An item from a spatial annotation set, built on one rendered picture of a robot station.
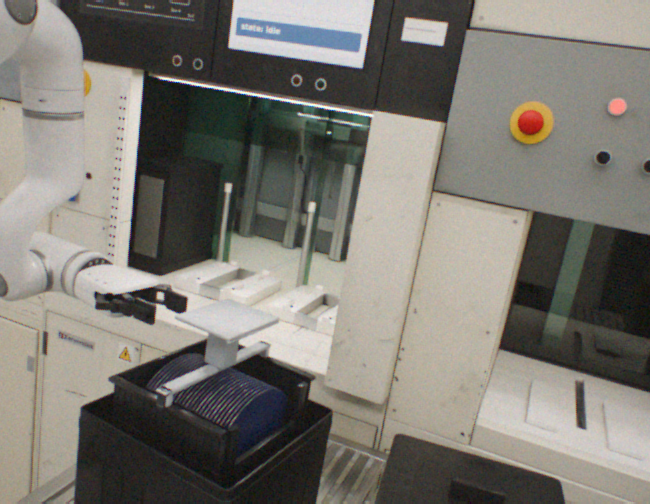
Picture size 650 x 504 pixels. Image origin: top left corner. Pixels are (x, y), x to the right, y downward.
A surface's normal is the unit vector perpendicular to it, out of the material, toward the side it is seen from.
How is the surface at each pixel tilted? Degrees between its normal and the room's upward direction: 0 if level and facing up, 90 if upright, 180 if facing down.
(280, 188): 90
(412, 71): 90
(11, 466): 90
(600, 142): 90
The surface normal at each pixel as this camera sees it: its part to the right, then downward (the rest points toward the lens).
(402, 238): -0.36, 0.18
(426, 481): 0.16, -0.96
